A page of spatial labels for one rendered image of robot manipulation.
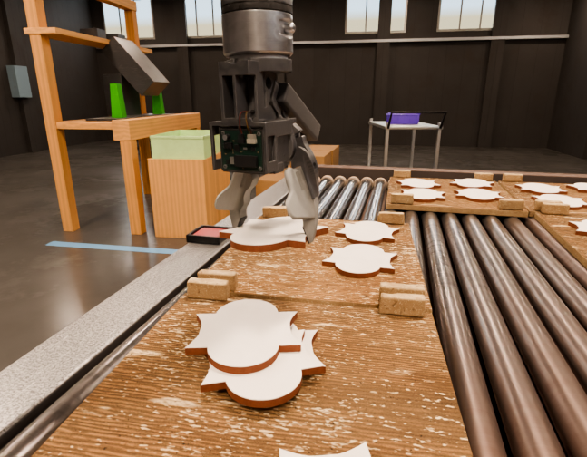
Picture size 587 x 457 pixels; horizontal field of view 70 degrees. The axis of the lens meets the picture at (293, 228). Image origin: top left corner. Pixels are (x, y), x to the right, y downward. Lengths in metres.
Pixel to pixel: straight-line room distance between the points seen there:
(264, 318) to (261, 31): 0.31
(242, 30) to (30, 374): 0.44
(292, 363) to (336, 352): 0.07
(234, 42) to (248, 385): 0.34
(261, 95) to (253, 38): 0.05
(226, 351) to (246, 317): 0.07
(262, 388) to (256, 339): 0.07
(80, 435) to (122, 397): 0.05
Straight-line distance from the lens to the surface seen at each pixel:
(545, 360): 0.59
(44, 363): 0.59
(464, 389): 0.50
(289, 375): 0.43
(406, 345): 0.52
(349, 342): 0.51
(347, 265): 0.70
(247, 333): 0.47
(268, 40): 0.46
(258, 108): 0.45
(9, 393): 0.55
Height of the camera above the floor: 1.21
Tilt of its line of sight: 18 degrees down
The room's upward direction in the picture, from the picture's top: straight up
